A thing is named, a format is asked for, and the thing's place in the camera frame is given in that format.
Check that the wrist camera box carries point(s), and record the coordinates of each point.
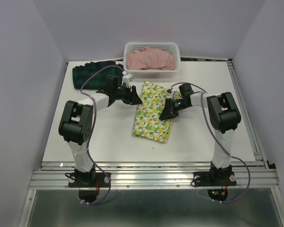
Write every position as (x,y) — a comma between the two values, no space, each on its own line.
(127,79)
(173,94)

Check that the lemon print skirt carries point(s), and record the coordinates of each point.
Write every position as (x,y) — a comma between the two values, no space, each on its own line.
(147,123)

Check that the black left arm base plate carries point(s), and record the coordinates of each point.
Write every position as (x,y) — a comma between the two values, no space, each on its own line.
(93,189)

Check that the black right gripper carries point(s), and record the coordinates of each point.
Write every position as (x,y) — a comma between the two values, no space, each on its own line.
(168,110)

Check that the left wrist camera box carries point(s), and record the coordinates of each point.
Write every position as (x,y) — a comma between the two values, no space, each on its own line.
(127,79)

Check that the aluminium frame rail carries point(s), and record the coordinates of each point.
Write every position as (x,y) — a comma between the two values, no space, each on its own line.
(204,59)

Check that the green plaid folded skirt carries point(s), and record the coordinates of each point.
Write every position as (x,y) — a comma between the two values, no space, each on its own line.
(80,74)

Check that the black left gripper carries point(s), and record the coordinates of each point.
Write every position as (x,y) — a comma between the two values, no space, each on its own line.
(132,98)

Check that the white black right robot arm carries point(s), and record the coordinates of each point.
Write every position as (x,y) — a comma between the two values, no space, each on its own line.
(222,117)

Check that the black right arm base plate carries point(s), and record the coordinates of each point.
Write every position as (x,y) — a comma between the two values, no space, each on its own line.
(217,185)

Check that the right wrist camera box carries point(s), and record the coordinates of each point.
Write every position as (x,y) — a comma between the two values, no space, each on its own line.
(173,94)

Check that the front aluminium rail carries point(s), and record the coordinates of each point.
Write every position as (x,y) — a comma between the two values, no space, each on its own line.
(151,175)

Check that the white plastic basket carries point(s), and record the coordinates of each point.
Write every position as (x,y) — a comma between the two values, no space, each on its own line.
(169,47)

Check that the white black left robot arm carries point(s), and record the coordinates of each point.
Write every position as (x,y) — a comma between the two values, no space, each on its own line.
(77,124)

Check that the pink skirt in basket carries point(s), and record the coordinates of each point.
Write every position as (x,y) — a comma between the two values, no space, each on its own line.
(150,59)

